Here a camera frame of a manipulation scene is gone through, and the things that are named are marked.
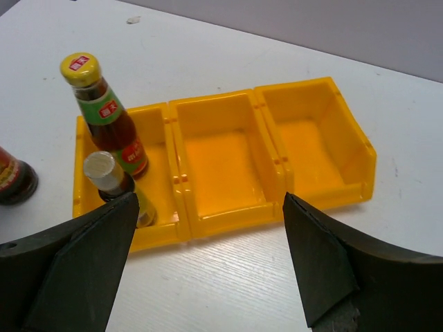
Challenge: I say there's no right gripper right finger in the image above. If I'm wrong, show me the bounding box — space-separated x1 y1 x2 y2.
283 193 442 331

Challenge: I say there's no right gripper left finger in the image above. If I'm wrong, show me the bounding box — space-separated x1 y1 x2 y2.
1 193 139 331

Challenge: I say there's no red-lid dark sauce jar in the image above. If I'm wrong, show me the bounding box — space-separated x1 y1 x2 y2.
0 147 39 206

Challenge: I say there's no small beige-cap oil bottle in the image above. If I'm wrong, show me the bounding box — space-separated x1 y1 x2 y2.
83 151 158 228

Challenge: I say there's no yellow-cap green-label sauce bottle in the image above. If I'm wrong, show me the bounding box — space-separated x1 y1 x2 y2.
60 52 149 178

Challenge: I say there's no yellow three-compartment bin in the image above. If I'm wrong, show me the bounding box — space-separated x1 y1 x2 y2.
72 76 378 254

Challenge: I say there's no small white scrap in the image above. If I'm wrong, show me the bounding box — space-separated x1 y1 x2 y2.
126 16 141 25

